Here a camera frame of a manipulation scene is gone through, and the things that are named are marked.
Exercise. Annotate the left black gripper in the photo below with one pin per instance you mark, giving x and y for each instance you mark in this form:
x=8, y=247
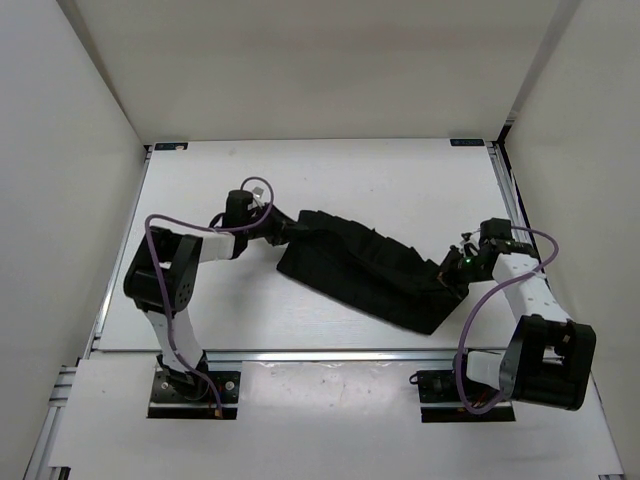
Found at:
x=283, y=228

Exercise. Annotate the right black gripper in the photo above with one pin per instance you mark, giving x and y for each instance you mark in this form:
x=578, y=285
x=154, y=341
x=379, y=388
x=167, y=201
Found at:
x=446, y=273

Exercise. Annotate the black skirt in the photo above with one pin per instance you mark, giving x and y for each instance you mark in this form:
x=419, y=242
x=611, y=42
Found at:
x=367, y=271

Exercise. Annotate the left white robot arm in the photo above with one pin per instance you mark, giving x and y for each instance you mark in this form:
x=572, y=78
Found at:
x=161, y=279

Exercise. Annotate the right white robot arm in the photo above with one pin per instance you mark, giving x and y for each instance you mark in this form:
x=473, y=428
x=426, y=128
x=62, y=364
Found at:
x=549, y=356

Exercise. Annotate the left blue corner label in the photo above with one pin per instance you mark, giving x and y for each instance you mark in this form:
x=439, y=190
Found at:
x=171, y=146

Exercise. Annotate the blue corner label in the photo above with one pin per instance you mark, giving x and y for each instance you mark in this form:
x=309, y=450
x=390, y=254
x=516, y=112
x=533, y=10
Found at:
x=171, y=146
x=466, y=142

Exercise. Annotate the right blue corner label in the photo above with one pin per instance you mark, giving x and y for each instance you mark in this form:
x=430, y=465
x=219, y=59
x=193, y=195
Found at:
x=466, y=142

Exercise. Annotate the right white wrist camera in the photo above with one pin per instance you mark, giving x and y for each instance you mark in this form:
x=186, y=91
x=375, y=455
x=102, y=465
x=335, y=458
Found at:
x=469, y=246

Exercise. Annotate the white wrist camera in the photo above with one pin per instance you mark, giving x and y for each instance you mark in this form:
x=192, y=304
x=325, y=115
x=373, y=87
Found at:
x=469, y=246
x=258, y=197

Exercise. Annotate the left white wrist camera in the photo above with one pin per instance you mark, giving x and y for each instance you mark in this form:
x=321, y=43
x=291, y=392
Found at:
x=258, y=197

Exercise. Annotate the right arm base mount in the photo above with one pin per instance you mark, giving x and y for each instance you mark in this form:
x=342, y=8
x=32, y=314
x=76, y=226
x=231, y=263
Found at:
x=440, y=403

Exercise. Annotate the aluminium front rail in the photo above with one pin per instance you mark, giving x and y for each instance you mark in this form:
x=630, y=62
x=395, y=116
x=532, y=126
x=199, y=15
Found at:
x=328, y=356

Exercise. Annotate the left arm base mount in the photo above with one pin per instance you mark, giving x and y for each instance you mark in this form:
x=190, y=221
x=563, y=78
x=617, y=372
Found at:
x=183, y=395

